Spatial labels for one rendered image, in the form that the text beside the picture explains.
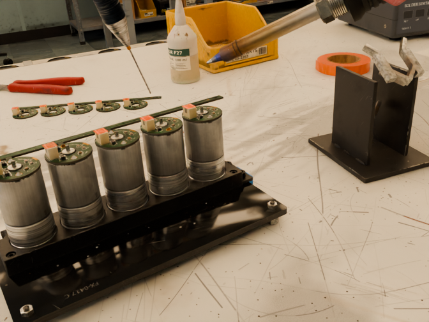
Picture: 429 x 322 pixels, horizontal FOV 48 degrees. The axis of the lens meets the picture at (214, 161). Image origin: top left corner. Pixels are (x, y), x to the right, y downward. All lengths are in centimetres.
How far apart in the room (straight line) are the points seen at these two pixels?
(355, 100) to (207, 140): 12
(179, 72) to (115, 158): 29
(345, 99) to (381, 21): 37
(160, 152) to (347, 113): 15
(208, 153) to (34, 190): 10
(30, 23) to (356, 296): 454
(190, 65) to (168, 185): 28
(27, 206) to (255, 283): 12
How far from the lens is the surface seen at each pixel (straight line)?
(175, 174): 29
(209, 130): 29
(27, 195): 26
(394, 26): 70
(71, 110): 51
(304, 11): 24
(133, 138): 27
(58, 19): 473
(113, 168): 27
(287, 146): 39
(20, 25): 471
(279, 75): 57
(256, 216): 29
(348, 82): 36
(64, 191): 27
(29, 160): 27
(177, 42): 54
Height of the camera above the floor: 92
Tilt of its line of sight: 27 degrees down
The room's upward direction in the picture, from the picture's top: 4 degrees counter-clockwise
